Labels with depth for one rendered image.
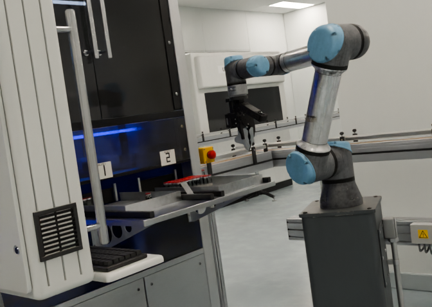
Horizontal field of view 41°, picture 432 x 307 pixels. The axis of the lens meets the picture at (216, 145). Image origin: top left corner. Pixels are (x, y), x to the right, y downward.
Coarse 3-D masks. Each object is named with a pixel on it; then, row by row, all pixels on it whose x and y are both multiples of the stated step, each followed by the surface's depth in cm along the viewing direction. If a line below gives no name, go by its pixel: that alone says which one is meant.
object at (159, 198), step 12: (120, 192) 230; (132, 192) 225; (144, 192) 220; (156, 192) 216; (168, 192) 212; (180, 192) 208; (108, 204) 224; (120, 204) 219; (132, 204) 191; (144, 204) 195; (156, 204) 199
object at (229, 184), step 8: (216, 176) 241; (224, 176) 238; (232, 176) 236; (240, 176) 233; (248, 176) 230; (256, 176) 223; (216, 184) 239; (224, 184) 209; (232, 184) 212; (240, 184) 216; (248, 184) 219; (256, 184) 223; (224, 192) 209
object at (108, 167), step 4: (100, 164) 214; (104, 164) 216; (108, 164) 217; (100, 168) 214; (108, 168) 217; (100, 172) 214; (108, 172) 217; (100, 176) 214; (104, 176) 215; (108, 176) 217; (112, 176) 218
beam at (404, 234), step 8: (296, 216) 319; (288, 224) 318; (296, 224) 314; (400, 224) 276; (408, 224) 274; (288, 232) 318; (296, 232) 315; (400, 232) 277; (408, 232) 274; (304, 240) 312; (400, 240) 277; (408, 240) 273
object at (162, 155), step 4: (160, 152) 237; (164, 152) 239; (172, 152) 243; (160, 156) 237; (164, 156) 239; (168, 156) 241; (172, 156) 242; (164, 160) 239; (168, 160) 241; (172, 160) 242; (164, 164) 239
